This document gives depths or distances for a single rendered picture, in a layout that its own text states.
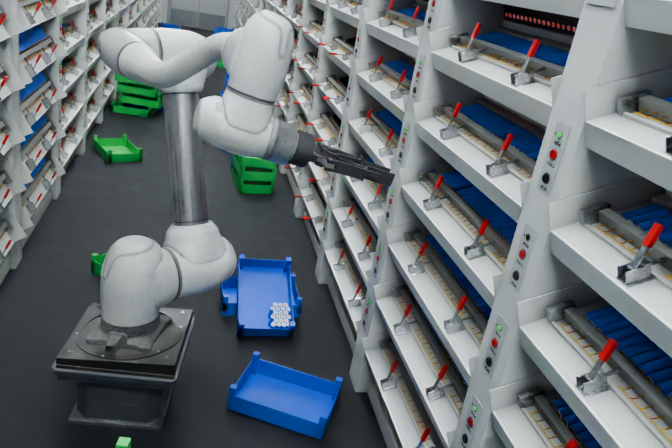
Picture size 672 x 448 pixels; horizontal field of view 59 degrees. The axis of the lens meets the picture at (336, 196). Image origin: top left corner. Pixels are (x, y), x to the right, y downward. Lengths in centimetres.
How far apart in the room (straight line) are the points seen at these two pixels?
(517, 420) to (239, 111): 78
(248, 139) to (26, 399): 109
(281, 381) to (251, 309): 36
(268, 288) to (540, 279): 141
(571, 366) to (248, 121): 73
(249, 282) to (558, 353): 148
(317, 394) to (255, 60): 118
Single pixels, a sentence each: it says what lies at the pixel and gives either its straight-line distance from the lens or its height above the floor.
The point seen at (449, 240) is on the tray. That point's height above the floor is 73.
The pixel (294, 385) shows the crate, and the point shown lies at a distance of 203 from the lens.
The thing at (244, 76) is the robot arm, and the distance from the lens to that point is 119.
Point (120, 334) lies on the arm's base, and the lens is 173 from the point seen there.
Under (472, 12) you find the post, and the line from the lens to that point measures 166.
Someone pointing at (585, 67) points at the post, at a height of 119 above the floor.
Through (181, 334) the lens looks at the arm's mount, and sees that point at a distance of 179.
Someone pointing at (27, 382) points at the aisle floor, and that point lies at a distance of 204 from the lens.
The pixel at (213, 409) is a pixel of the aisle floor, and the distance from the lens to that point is 191.
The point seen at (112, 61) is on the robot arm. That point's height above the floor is 96.
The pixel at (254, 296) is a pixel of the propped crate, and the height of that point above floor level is 8.
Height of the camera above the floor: 126
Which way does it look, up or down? 20 degrees down
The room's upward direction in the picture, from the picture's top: 10 degrees clockwise
